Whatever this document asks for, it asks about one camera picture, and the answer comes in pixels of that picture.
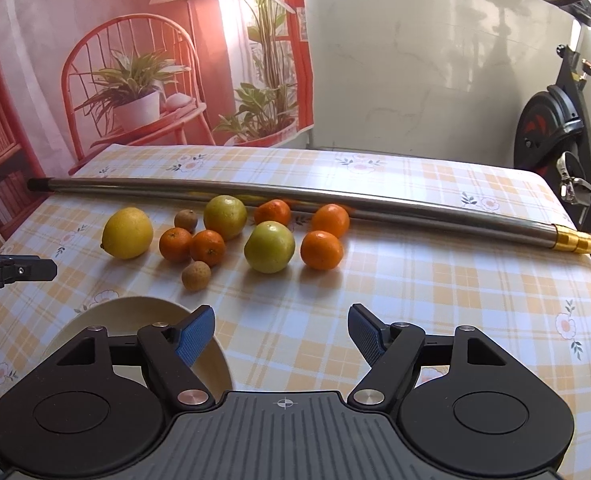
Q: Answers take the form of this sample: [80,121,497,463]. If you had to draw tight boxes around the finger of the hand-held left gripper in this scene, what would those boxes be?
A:
[0,255,58,287]

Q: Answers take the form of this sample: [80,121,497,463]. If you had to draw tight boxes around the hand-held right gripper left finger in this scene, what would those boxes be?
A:
[55,304,216,409]

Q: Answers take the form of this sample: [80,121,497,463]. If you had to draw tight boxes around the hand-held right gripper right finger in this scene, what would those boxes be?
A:
[348,303,509,411]

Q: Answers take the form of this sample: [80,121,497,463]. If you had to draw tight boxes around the cream bowl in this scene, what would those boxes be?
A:
[44,297,234,397]

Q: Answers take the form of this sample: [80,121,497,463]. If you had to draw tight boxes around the orange tangerine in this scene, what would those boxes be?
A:
[311,203,351,239]
[300,230,345,272]
[190,229,226,267]
[158,227,194,264]
[253,199,292,227]

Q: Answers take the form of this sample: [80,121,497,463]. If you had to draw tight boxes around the yellow lemon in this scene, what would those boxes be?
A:
[100,207,154,260]

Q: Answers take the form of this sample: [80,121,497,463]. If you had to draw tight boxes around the yellow-green orange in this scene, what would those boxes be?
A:
[244,220,296,275]
[204,195,248,241]

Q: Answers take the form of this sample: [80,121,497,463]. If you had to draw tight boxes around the plaid floral tablecloth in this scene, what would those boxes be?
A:
[0,143,591,480]

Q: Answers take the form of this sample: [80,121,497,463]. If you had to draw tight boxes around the steel pole with gold end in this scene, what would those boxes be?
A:
[27,176,591,259]

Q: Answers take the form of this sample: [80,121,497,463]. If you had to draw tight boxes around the black exercise bike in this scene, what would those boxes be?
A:
[512,0,591,261]

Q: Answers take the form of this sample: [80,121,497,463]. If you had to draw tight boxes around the wall poster with chair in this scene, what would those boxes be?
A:
[0,0,317,242]

